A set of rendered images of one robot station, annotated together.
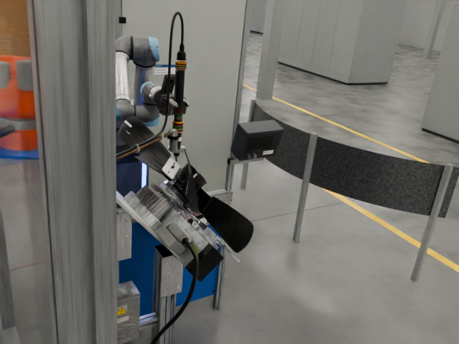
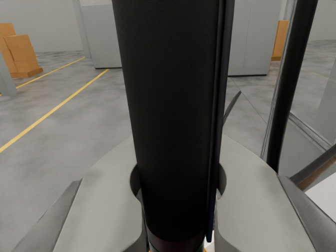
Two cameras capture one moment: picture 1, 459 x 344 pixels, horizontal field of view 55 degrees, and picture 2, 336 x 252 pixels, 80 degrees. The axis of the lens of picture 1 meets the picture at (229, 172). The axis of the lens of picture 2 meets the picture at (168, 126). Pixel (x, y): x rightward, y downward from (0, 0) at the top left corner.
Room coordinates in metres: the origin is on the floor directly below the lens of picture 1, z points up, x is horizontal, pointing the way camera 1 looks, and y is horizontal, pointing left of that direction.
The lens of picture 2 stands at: (1.79, 0.27, 1.57)
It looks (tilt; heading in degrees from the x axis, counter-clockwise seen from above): 29 degrees down; 217
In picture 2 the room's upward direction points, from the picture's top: 3 degrees counter-clockwise
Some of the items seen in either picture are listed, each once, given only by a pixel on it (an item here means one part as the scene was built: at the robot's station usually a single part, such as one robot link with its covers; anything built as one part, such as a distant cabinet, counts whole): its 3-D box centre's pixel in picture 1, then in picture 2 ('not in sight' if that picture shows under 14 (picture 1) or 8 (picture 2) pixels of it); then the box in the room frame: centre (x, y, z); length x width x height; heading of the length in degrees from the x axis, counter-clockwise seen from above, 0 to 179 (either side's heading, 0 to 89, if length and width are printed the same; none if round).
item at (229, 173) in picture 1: (229, 175); not in sight; (2.32, 0.00, 0.96); 0.03 x 0.03 x 0.20; 34
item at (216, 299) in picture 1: (220, 257); not in sight; (2.32, 0.00, 0.39); 0.04 x 0.04 x 0.78; 34
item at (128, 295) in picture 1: (117, 314); not in sight; (1.35, 0.38, 0.73); 0.15 x 0.09 x 0.22; 124
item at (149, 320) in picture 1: (136, 324); not in sight; (1.49, 0.34, 0.56); 0.19 x 0.04 x 0.04; 124
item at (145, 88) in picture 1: (151, 92); not in sight; (1.95, 0.38, 1.48); 0.11 x 0.08 x 0.09; 35
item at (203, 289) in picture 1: (157, 266); not in sight; (2.08, 0.35, 0.45); 0.82 x 0.01 x 0.66; 124
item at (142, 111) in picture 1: (147, 113); not in sight; (1.94, 0.40, 1.38); 0.11 x 0.08 x 0.11; 109
